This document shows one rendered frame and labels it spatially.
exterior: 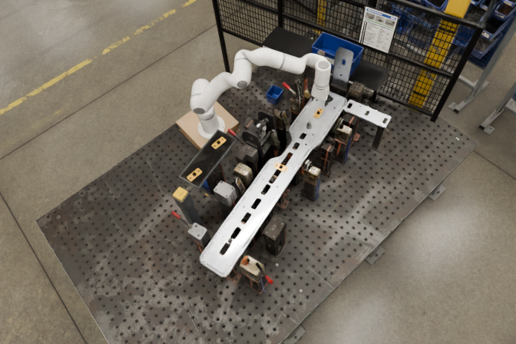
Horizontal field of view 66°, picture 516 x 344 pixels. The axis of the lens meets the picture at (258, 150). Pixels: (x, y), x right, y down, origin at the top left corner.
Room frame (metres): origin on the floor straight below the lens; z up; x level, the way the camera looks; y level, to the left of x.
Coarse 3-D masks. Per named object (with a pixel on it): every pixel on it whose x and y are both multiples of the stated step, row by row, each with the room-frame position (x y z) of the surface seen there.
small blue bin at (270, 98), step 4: (272, 88) 1.99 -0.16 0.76; (276, 88) 1.98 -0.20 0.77; (280, 88) 1.96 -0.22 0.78; (268, 92) 1.94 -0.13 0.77; (272, 92) 1.98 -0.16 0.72; (276, 92) 1.98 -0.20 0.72; (280, 92) 1.96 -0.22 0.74; (268, 96) 1.91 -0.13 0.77; (272, 96) 1.96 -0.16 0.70; (276, 96) 1.95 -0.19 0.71; (280, 96) 1.91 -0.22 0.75; (268, 100) 1.91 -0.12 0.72; (272, 100) 1.89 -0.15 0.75; (276, 100) 1.87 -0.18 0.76
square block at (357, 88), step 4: (352, 84) 1.68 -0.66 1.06; (356, 84) 1.67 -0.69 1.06; (360, 84) 1.67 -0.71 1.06; (364, 84) 1.67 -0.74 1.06; (352, 88) 1.65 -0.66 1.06; (356, 88) 1.64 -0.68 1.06; (360, 88) 1.64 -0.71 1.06; (352, 92) 1.64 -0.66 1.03; (356, 92) 1.62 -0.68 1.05; (360, 92) 1.62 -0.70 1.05; (348, 96) 1.66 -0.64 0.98; (352, 96) 1.64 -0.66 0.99; (356, 96) 1.62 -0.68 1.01; (360, 96) 1.64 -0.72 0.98; (348, 100) 1.65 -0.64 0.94; (352, 100) 1.63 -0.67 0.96; (356, 100) 1.62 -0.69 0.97; (360, 100) 1.66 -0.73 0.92
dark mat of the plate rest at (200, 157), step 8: (216, 136) 1.34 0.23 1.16; (224, 136) 1.33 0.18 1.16; (208, 144) 1.28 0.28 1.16; (224, 144) 1.27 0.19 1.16; (200, 152) 1.24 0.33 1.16; (208, 152) 1.23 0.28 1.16; (216, 152) 1.23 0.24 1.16; (224, 152) 1.22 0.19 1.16; (200, 160) 1.18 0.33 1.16; (208, 160) 1.18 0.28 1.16; (216, 160) 1.17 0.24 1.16; (192, 168) 1.14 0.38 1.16; (200, 168) 1.13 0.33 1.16; (208, 168) 1.13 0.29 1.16; (184, 176) 1.10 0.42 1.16; (200, 176) 1.08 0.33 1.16
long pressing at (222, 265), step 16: (336, 96) 1.65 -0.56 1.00; (304, 112) 1.55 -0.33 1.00; (336, 112) 1.52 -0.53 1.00; (304, 128) 1.42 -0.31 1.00; (320, 128) 1.41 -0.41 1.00; (304, 144) 1.30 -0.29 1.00; (272, 160) 1.22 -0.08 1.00; (304, 160) 1.20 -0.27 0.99; (256, 176) 1.13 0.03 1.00; (272, 176) 1.12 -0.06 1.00; (288, 176) 1.10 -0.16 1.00; (256, 192) 1.02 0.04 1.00; (272, 192) 1.01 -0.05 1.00; (240, 208) 0.94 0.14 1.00; (256, 208) 0.92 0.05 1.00; (272, 208) 0.91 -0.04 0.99; (224, 224) 0.85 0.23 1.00; (240, 224) 0.84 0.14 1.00; (256, 224) 0.83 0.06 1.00; (224, 240) 0.76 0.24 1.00; (240, 240) 0.75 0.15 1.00; (208, 256) 0.68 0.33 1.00; (224, 256) 0.67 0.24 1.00; (240, 256) 0.66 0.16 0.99; (224, 272) 0.59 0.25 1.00
